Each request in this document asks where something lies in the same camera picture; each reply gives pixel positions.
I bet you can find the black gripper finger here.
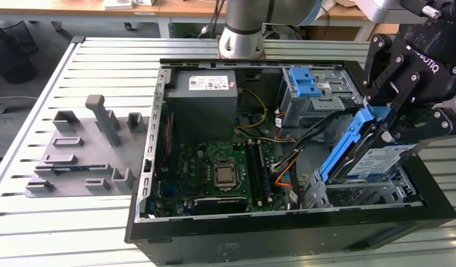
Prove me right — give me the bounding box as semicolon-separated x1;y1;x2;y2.
381;104;456;153
362;33;422;114

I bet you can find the hard disk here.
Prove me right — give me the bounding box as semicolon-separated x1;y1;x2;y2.
318;107;418;184

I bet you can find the metal disk bay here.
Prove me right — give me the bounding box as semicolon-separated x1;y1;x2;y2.
301;166;414;209

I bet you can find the metal optical drive cage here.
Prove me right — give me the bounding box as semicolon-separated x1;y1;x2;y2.
278;66;364;131

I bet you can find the blue plastic drive latch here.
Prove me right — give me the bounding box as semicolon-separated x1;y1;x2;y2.
289;67;322;97

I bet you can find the black RAM slot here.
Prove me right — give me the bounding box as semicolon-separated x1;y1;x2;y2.
245;140;264;205

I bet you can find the grey power supply unit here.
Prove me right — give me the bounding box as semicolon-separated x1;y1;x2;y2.
164;70;238;142

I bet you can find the silver CPU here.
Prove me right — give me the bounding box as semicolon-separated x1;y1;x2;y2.
214;165;237;184

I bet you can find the green motherboard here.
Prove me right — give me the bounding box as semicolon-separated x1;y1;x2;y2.
153;140;292;217

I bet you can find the black graphics card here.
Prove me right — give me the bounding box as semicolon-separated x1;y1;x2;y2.
182;196;248;215

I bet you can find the black open PC case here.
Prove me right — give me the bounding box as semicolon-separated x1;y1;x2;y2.
124;58;456;266

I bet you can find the white box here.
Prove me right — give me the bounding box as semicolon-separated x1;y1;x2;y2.
102;0;134;11

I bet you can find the wooden desk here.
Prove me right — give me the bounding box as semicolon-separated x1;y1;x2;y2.
0;0;385;42

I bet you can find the grey plastic parts rack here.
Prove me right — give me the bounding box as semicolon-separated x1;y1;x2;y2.
24;94;152;199

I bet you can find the black mesh waste bin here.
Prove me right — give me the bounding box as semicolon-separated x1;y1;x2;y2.
0;19;40;85

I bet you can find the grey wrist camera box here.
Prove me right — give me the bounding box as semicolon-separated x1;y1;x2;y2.
356;0;438;24

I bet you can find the black cable bundle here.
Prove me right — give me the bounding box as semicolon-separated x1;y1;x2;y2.
276;110;362;176

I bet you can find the yellow wire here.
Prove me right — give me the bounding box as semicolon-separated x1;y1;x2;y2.
234;88;269;129

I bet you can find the orange wire bundle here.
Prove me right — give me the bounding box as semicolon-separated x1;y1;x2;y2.
274;155;301;190

